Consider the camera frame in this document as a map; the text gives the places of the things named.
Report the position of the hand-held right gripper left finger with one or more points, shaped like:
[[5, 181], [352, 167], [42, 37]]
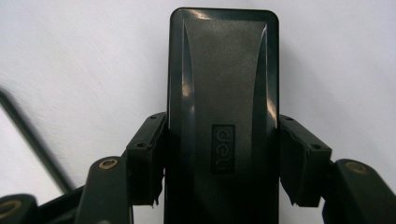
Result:
[[146, 155]]

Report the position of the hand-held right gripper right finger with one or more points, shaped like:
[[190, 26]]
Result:
[[306, 161]]

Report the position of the black whiteboard eraser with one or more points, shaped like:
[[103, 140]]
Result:
[[222, 93]]

